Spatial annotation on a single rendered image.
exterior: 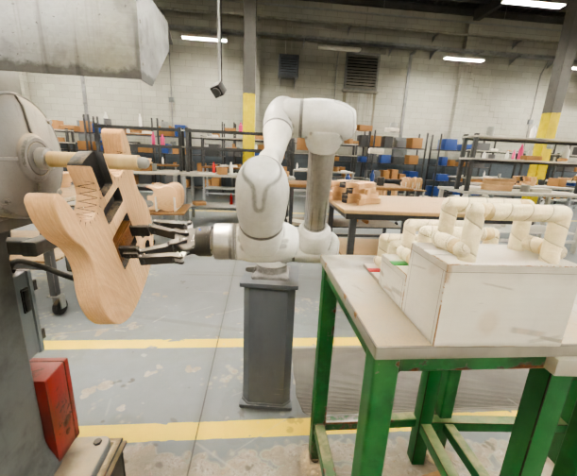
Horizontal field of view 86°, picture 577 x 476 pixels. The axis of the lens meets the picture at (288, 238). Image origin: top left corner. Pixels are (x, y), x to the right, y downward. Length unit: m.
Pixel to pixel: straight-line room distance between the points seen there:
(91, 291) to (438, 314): 0.68
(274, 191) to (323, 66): 11.73
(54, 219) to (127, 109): 12.04
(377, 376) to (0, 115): 0.88
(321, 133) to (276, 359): 1.09
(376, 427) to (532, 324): 0.38
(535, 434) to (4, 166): 1.28
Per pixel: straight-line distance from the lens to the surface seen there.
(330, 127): 1.13
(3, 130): 0.81
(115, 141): 0.85
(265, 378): 1.74
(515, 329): 0.78
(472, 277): 0.67
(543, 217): 0.73
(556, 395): 1.00
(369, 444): 0.83
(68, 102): 13.41
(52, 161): 0.82
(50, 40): 0.66
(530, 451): 1.08
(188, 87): 12.15
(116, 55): 0.62
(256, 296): 1.50
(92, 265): 0.71
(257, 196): 0.60
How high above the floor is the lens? 1.28
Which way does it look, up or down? 15 degrees down
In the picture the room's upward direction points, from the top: 3 degrees clockwise
